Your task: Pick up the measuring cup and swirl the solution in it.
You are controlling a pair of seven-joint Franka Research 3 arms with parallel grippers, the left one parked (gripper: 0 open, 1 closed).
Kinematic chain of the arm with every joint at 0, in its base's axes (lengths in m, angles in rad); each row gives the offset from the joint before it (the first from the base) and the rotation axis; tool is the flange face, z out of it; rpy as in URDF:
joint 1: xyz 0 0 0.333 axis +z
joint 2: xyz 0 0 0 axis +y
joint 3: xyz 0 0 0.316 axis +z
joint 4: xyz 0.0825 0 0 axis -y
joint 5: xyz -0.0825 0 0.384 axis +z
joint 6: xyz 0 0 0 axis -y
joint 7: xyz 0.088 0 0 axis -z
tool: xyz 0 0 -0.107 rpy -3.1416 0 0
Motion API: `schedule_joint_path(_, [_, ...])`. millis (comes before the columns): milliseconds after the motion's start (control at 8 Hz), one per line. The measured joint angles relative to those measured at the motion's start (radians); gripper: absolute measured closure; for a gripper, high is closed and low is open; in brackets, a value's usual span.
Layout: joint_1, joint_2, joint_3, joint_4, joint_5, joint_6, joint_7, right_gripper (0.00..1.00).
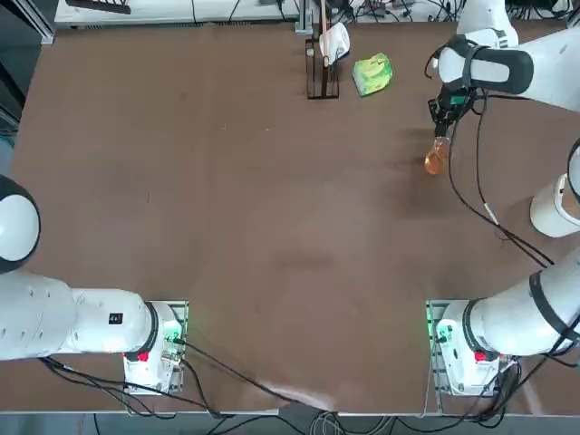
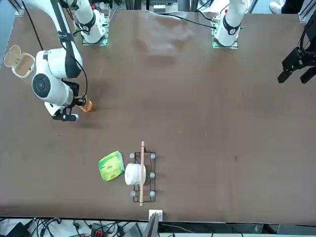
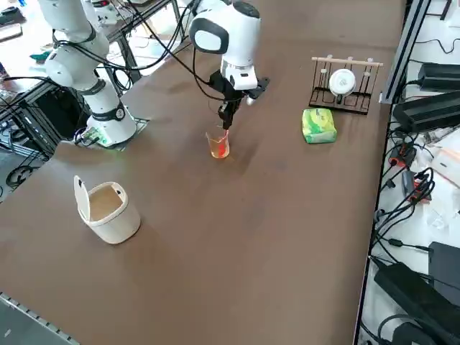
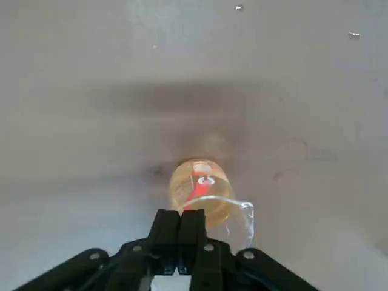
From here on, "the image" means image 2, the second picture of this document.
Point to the clear measuring cup amber solution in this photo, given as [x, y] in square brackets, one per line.
[88, 106]

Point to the person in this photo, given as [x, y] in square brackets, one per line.
[275, 6]

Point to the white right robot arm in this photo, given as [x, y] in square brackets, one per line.
[51, 64]

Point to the black red power strip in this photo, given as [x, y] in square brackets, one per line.
[97, 230]

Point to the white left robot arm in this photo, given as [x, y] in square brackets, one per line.
[230, 22]

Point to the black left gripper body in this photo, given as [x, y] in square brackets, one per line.
[309, 39]

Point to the aluminium frame post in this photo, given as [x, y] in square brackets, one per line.
[19, 8]
[304, 12]

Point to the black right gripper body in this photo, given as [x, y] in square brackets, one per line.
[72, 90]

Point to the white trash can with lid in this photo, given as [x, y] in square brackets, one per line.
[23, 64]

